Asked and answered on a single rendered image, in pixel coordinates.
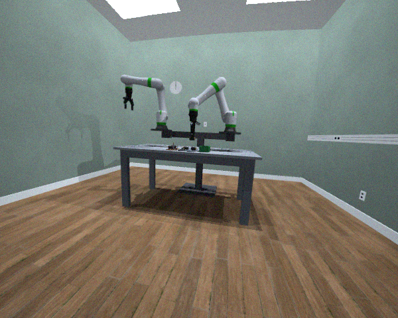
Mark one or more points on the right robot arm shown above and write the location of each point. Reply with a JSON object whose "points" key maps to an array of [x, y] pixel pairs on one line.
{"points": [[162, 115]]}

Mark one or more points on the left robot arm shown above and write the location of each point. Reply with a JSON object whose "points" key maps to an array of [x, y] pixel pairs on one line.
{"points": [[228, 117]]}

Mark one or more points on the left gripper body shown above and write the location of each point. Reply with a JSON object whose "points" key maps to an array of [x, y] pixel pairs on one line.
{"points": [[193, 119]]}

